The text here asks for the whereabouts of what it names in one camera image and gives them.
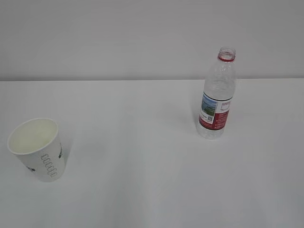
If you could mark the clear plastic water bottle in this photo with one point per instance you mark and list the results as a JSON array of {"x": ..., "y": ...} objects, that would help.
[{"x": 219, "y": 89}]

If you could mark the white paper cup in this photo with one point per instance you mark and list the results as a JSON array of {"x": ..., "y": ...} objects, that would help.
[{"x": 37, "y": 145}]

